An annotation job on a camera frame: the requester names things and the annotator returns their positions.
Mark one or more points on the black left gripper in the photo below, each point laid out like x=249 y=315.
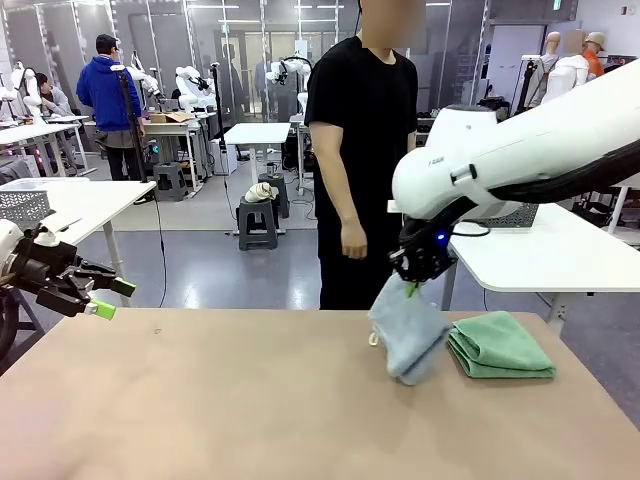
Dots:
x=40 y=267

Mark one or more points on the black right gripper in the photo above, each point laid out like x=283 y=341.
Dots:
x=422 y=255

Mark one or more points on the light blue towel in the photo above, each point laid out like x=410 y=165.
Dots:
x=410 y=335

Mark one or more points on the mint green towel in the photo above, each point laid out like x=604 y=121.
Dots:
x=500 y=345

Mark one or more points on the grey mesh basket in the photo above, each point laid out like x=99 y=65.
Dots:
x=520 y=217
x=20 y=202

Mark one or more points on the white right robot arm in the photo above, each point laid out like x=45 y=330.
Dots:
x=525 y=150

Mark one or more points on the person's right forearm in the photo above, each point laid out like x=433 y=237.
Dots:
x=342 y=195

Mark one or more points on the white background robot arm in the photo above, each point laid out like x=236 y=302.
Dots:
x=287 y=67
x=187 y=87
x=25 y=90

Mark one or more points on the person's right hand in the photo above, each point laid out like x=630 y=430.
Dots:
x=355 y=240

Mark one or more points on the black plastic stool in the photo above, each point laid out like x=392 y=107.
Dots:
x=30 y=322

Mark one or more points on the white table with round leg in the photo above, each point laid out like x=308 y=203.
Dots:
x=95 y=200

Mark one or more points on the grey plastic stool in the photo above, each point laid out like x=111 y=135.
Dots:
x=257 y=225
x=170 y=180
x=281 y=190

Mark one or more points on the white table with square leg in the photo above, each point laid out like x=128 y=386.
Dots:
x=550 y=255

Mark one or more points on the wooden shoe shelf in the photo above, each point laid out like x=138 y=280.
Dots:
x=425 y=127

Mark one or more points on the long white background table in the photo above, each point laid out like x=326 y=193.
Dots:
x=40 y=131

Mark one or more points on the person in black clothes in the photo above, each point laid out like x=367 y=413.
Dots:
x=365 y=125

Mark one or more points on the beige cloth bundle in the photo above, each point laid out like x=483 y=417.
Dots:
x=261 y=192

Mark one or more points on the white desk with computer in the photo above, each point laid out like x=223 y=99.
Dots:
x=297 y=145

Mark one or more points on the open cardboard box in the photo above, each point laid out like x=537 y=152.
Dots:
x=170 y=118

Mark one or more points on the seated person in grey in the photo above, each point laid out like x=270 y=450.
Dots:
x=55 y=100

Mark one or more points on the black trolley cart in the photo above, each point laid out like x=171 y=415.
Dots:
x=595 y=210

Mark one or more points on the black suitcase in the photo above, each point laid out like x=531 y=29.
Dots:
x=495 y=107

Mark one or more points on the person in blue hoodie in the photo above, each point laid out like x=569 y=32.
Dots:
x=102 y=90

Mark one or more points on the small white background table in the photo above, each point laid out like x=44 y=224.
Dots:
x=257 y=132

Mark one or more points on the white slanted pole stand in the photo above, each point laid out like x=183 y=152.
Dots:
x=617 y=210

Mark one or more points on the mannequin with orange trousers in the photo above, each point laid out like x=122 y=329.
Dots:
x=562 y=75

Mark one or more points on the white panel on stand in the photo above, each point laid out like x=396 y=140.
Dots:
x=300 y=50

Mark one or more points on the mannequin with cap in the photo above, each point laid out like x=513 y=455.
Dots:
x=595 y=50

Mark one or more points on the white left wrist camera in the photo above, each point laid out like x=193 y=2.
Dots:
x=47 y=236

